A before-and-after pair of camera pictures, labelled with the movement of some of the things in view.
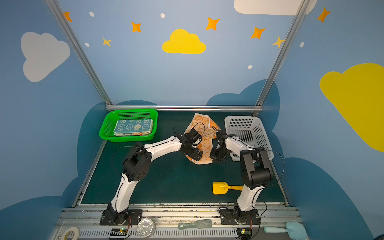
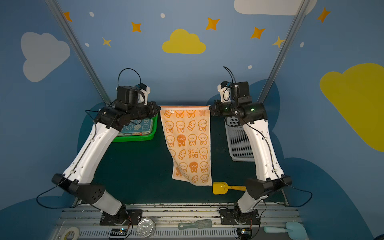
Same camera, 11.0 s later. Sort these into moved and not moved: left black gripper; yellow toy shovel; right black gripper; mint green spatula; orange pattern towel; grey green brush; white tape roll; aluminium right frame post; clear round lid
Moved: left black gripper; right black gripper; orange pattern towel
Not moved: yellow toy shovel; aluminium right frame post; clear round lid; mint green spatula; white tape roll; grey green brush
